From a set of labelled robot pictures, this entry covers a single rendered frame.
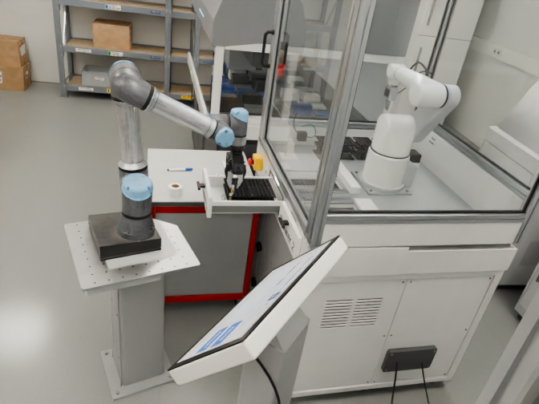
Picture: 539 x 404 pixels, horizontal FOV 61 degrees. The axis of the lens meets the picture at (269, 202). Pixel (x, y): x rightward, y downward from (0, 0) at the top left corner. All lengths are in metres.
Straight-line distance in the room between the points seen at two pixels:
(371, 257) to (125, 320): 1.07
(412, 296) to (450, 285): 0.18
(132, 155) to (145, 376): 1.09
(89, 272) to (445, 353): 1.71
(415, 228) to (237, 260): 1.07
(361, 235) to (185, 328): 1.28
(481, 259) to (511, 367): 1.68
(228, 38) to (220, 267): 1.28
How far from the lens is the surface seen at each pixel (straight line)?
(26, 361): 2.64
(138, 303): 2.07
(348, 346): 2.21
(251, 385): 1.39
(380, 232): 1.81
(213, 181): 2.26
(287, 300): 1.11
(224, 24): 2.72
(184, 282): 2.61
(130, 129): 1.86
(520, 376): 0.49
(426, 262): 2.02
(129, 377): 2.39
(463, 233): 2.02
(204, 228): 2.40
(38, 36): 6.46
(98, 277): 1.83
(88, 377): 2.51
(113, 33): 5.81
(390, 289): 2.05
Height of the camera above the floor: 1.92
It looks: 30 degrees down
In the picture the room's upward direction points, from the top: 9 degrees clockwise
